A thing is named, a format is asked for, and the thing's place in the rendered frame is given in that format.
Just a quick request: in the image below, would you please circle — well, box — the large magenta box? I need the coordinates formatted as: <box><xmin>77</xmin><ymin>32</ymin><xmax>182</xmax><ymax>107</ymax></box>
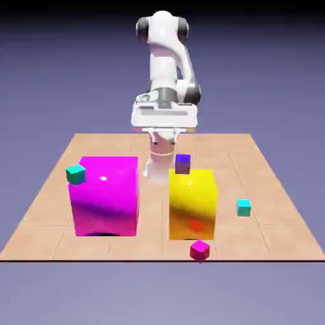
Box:
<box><xmin>67</xmin><ymin>156</ymin><xmax>140</xmax><ymax>237</ymax></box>

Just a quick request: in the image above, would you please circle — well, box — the small cyan cube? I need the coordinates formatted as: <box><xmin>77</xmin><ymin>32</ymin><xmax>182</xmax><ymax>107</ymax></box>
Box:
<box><xmin>236</xmin><ymin>199</ymin><xmax>252</xmax><ymax>217</ymax></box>

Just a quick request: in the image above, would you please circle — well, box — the small blue cube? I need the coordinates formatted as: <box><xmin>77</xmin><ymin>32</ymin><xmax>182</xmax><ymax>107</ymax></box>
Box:
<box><xmin>175</xmin><ymin>154</ymin><xmax>192</xmax><ymax>175</ymax></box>

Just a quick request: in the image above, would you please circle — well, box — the large yellow box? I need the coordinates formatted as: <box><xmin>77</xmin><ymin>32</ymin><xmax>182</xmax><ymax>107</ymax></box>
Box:
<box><xmin>168</xmin><ymin>168</ymin><xmax>218</xmax><ymax>241</ymax></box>

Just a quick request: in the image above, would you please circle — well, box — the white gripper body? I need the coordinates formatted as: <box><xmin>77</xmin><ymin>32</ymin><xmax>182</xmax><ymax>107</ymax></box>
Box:
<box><xmin>130</xmin><ymin>100</ymin><xmax>199</xmax><ymax>133</ymax></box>

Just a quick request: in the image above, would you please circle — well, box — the small crimson cube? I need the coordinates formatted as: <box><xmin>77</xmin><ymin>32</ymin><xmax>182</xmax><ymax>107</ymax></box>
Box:
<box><xmin>189</xmin><ymin>239</ymin><xmax>211</xmax><ymax>262</ymax></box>

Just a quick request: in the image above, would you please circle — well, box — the small green cube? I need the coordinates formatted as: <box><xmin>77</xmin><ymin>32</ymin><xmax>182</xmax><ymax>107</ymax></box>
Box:
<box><xmin>65</xmin><ymin>164</ymin><xmax>87</xmax><ymax>186</ymax></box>

